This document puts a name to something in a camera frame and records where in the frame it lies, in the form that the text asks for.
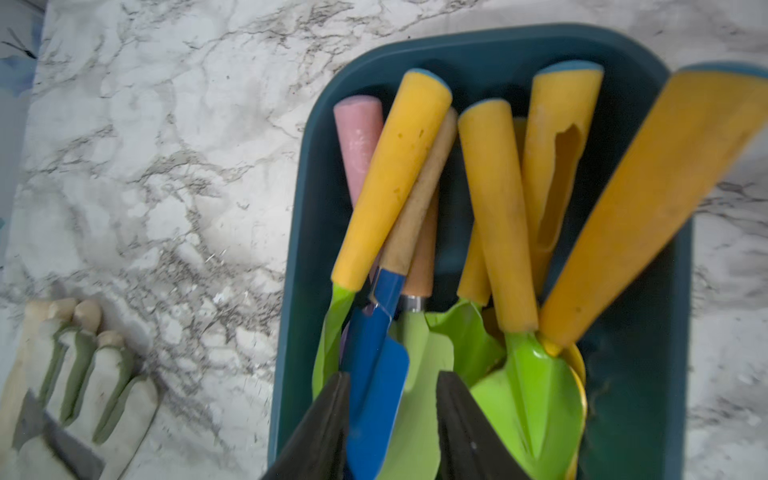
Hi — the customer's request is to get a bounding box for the green shovel wooden handle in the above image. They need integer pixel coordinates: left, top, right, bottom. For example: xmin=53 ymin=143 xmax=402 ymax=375
xmin=378 ymin=193 xmax=454 ymax=479

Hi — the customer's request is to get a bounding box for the white green garden glove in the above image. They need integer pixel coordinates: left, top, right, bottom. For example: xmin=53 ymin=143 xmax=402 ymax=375
xmin=1 ymin=298 xmax=160 ymax=479

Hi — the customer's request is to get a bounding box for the green narrow shovel yellow handle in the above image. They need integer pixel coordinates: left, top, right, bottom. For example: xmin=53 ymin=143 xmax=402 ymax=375
xmin=312 ymin=68 xmax=452 ymax=396

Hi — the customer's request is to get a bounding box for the blue shovel wooden handle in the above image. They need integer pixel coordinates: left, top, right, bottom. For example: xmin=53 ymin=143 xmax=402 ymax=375
xmin=342 ymin=108 xmax=457 ymax=479

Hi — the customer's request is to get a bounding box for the yellow scoop shovel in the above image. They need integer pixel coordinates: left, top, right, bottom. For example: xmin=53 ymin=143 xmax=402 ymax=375
xmin=540 ymin=62 xmax=767 ymax=479

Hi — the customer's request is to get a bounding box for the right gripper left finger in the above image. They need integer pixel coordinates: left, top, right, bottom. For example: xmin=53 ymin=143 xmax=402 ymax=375
xmin=262 ymin=372 xmax=350 ymax=480

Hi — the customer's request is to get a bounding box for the green leaf shovel yellow handle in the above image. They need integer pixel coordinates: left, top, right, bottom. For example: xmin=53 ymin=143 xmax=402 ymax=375
xmin=426 ymin=224 xmax=506 ymax=387

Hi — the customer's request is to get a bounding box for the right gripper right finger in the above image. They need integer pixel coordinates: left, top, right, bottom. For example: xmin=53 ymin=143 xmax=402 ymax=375
xmin=436 ymin=371 xmax=529 ymax=480

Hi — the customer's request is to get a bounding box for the purple shovel pink handle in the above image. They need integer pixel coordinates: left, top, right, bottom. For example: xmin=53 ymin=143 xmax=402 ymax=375
xmin=333 ymin=95 xmax=383 ymax=207

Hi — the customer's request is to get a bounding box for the dark teal storage box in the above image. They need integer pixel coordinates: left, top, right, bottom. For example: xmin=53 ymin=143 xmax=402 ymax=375
xmin=268 ymin=24 xmax=693 ymax=479

